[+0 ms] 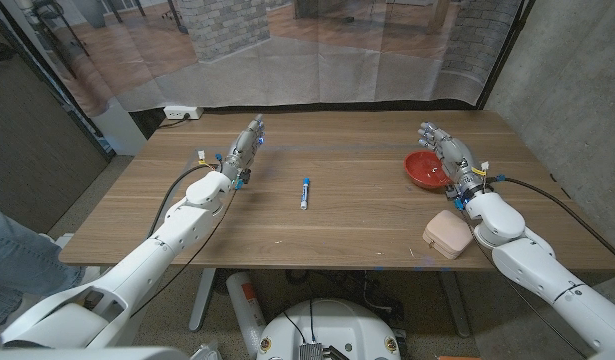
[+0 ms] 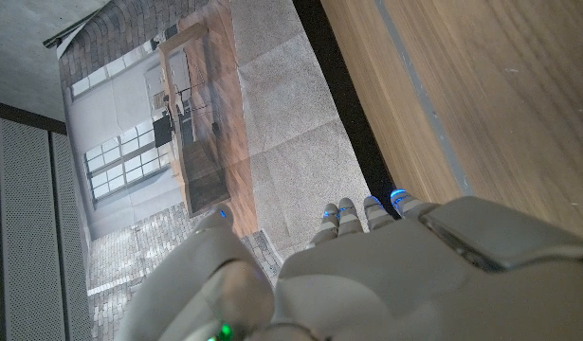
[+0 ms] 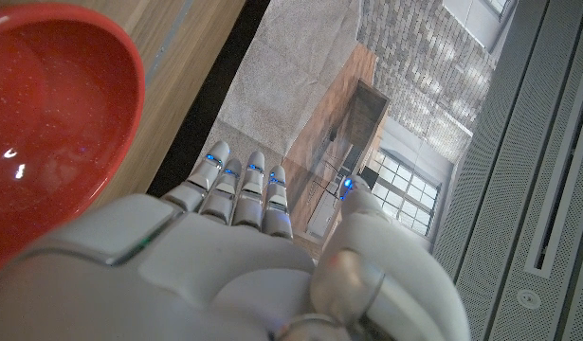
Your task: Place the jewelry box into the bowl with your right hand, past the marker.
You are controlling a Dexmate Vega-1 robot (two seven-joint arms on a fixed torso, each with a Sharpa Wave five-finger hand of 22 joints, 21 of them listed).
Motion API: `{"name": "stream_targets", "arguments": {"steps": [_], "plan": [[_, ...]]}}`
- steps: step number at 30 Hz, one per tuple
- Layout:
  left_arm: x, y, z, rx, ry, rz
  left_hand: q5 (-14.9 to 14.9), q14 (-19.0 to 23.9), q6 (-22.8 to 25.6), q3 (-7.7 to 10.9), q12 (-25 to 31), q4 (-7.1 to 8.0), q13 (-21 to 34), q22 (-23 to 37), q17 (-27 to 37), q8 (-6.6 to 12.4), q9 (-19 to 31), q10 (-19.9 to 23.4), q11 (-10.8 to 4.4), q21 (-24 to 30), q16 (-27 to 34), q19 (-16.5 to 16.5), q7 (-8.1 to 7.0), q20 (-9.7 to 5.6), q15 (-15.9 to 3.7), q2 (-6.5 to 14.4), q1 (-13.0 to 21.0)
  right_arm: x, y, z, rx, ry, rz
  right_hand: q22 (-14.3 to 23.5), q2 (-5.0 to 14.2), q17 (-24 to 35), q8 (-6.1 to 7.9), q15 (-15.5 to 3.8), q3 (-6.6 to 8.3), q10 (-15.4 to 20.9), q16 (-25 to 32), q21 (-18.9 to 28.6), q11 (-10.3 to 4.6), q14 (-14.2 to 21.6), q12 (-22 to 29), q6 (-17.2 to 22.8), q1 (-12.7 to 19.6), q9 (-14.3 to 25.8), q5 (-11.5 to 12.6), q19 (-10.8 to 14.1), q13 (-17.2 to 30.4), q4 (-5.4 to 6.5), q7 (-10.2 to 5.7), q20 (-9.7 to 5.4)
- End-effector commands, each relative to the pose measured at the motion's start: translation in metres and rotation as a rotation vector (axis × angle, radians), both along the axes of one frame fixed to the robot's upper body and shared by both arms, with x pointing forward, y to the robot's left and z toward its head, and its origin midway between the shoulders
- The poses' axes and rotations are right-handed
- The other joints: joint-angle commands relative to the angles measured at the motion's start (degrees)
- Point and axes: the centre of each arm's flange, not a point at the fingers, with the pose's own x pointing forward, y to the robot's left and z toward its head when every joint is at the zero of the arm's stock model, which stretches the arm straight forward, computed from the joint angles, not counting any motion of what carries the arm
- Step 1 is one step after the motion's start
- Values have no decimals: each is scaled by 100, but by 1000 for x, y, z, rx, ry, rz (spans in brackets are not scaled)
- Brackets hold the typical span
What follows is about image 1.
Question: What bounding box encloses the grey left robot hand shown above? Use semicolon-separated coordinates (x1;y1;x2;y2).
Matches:
220;113;267;191

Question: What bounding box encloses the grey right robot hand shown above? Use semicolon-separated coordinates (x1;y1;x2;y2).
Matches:
417;121;491;203

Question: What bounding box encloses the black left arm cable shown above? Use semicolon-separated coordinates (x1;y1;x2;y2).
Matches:
146;163;223;239

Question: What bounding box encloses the white cylinder with orange label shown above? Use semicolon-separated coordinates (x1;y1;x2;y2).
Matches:
225;271;268;357

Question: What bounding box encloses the white power strip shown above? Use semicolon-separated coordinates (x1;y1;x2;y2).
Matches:
163;105;205;121

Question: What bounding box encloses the printed room backdrop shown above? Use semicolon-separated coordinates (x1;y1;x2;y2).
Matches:
0;0;536;119

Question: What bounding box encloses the perforated partition panel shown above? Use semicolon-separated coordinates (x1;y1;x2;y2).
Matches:
0;4;116;235

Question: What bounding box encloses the black backdrop frame pole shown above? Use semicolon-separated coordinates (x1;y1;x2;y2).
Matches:
0;0;116;161
475;0;537;110

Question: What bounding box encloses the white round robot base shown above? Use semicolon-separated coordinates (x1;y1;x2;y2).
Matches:
256;298;402;360

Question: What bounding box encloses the person's leg in jeans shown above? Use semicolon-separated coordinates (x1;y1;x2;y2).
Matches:
0;202;86;329

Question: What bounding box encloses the white cabinet block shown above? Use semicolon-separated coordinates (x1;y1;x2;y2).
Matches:
90;97;149;157

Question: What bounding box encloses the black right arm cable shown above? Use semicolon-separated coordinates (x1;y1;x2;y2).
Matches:
489;174;615;267

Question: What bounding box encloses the white table leg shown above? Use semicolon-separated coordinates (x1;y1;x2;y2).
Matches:
188;268;218;333
436;269;472;339

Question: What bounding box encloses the red bowl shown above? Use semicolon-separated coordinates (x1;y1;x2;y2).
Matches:
403;150;456;190

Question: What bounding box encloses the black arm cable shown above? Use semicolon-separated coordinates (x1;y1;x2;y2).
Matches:
146;163;223;239
489;174;615;267

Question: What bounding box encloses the pink jewelry box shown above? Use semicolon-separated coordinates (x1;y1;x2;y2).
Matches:
421;209;474;260

